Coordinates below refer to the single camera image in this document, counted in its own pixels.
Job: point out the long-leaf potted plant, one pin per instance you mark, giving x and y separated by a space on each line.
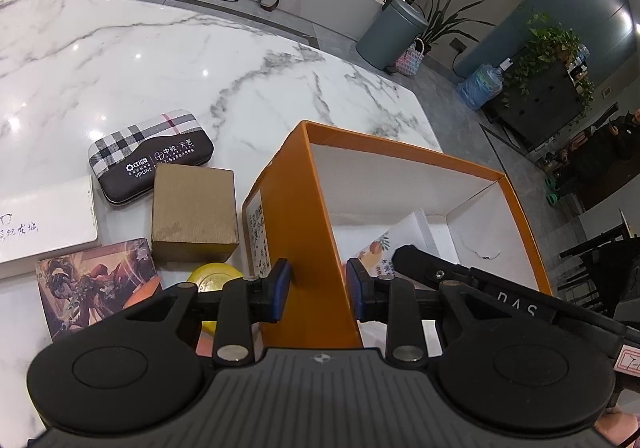
442 22

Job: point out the grey pedal trash can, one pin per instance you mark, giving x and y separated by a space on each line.
390 32

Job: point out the white box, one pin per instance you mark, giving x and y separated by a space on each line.
45 228

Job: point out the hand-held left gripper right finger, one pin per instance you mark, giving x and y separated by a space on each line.
357 293

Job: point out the gold cardboard box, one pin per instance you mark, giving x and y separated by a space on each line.
195 208

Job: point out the trailing pothos plant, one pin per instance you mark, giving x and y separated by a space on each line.
545 47

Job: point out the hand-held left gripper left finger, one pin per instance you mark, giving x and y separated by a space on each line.
280 290

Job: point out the dark cabinet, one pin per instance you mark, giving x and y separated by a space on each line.
545 102

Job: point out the illustrated card box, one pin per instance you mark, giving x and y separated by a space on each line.
90 283

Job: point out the blue water jug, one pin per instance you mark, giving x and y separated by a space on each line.
480 87

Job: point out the orange cardboard box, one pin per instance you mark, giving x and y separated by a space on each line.
300 208

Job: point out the plaid glasses case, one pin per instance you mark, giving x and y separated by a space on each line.
150 162

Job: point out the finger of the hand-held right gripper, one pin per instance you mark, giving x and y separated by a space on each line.
420 260

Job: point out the woven pastel basket bag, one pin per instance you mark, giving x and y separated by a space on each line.
410 60

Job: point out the person's right hand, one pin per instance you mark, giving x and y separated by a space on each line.
620 425

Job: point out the white fruit-print carton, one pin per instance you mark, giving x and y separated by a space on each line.
410 233

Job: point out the black chair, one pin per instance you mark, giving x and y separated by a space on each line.
600 258

